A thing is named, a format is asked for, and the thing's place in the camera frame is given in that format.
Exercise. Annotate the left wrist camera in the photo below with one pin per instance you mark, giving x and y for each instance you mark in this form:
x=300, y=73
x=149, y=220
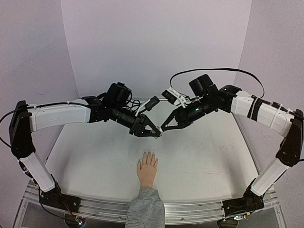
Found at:
x=148, y=105

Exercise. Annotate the mannequin hand with long nails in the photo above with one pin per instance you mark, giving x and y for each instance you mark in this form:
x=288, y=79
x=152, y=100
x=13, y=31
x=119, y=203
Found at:
x=147, y=169

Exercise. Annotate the aluminium front rail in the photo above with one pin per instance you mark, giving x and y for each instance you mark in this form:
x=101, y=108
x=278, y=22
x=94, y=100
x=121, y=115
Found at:
x=175, y=212

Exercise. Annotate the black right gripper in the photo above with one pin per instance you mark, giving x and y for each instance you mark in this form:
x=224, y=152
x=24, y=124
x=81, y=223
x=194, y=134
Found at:
x=181, y=116

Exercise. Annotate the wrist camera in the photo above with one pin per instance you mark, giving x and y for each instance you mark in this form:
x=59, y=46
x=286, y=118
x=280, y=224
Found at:
x=175, y=98
x=148, y=105

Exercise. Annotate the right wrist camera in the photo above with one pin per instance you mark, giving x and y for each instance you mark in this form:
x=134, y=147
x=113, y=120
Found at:
x=175, y=98

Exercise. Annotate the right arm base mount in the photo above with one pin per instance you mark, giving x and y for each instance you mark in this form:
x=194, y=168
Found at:
x=241, y=206

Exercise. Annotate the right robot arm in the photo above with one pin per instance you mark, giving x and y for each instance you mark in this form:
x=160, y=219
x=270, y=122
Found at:
x=208, y=98

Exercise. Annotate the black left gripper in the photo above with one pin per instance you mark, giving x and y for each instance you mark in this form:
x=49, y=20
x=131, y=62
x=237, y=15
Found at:
x=139, y=128

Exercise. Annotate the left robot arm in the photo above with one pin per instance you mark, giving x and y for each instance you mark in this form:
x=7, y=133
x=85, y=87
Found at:
x=111, y=105

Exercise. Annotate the grey sleeve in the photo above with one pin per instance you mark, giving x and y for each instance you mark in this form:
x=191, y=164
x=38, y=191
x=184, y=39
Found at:
x=146, y=210

